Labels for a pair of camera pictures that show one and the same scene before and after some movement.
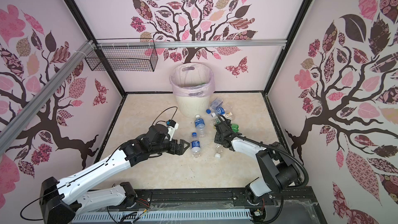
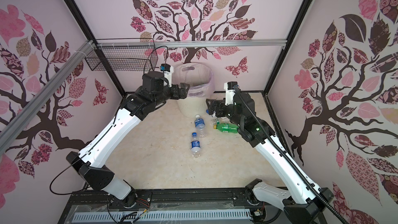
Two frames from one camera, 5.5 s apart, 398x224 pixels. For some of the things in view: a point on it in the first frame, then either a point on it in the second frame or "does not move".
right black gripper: [216, 139] → [214, 104]
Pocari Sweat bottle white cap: [199, 123] does not move
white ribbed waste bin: [189, 107] does not move
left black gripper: [181, 151] → [183, 92]
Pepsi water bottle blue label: [195, 146] does not move
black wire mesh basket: [125, 55] does not move
